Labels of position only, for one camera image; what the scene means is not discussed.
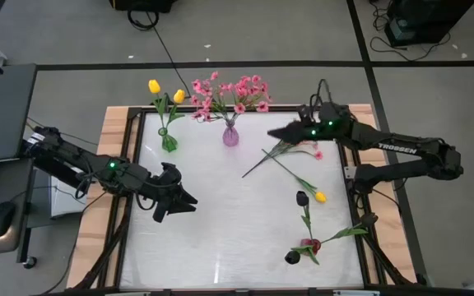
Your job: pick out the grey desk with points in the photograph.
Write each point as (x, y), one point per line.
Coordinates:
(2, 115)

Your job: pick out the black caster wheel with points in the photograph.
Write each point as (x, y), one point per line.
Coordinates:
(30, 262)

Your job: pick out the black floor case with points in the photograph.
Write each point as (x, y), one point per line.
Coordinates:
(142, 5)

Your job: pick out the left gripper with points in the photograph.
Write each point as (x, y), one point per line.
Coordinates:
(165, 185)

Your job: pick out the white computer case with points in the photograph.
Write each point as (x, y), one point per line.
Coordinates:
(66, 201)

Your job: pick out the yellow tulip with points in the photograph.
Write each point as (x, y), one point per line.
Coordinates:
(320, 197)
(154, 86)
(178, 95)

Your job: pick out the black equipment cart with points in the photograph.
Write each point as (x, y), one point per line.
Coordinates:
(426, 18)

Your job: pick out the black tulip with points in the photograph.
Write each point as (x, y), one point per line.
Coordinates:
(291, 257)
(302, 198)
(369, 219)

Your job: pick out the green glass vase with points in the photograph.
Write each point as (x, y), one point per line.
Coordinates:
(170, 144)

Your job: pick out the black computer mouse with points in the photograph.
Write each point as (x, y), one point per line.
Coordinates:
(1, 215)

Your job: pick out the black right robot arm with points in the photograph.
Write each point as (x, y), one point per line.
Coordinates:
(368, 137)

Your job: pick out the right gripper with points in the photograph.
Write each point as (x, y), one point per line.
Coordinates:
(312, 125)

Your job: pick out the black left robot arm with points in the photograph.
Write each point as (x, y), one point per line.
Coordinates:
(76, 158)

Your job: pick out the pink flower bunch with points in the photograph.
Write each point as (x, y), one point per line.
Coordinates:
(318, 155)
(198, 86)
(262, 107)

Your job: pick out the pink glass vase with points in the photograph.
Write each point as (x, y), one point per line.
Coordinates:
(230, 137)

